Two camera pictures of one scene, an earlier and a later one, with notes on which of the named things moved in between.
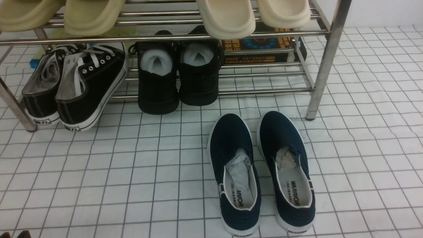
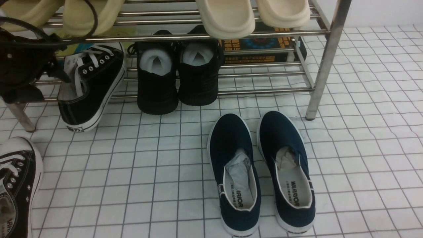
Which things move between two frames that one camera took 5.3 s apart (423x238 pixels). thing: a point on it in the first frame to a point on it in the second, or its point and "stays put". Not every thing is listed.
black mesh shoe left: (158, 71) stays put
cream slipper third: (226, 19) stays put
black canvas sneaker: (39, 93) to (21, 172)
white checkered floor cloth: (134, 174) stays put
